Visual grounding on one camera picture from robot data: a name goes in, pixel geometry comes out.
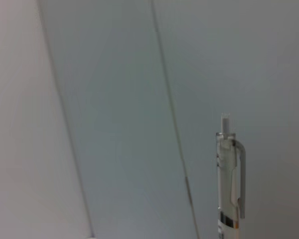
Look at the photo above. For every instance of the grey ballpoint pen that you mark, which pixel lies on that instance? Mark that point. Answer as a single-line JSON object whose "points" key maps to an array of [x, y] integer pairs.
{"points": [[226, 174]]}

